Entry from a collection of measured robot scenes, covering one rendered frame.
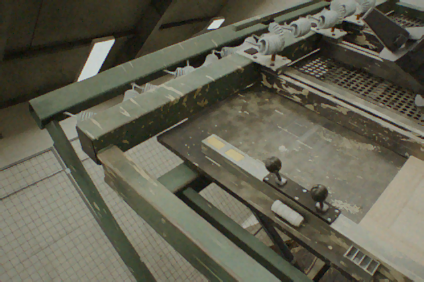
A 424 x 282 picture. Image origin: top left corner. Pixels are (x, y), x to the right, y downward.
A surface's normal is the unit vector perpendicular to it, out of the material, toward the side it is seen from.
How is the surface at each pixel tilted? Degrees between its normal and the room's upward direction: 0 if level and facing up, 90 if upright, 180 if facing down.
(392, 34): 100
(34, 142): 90
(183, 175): 54
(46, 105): 90
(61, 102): 90
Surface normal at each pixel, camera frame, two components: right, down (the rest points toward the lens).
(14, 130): 0.56, -0.42
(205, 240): 0.02, -0.76
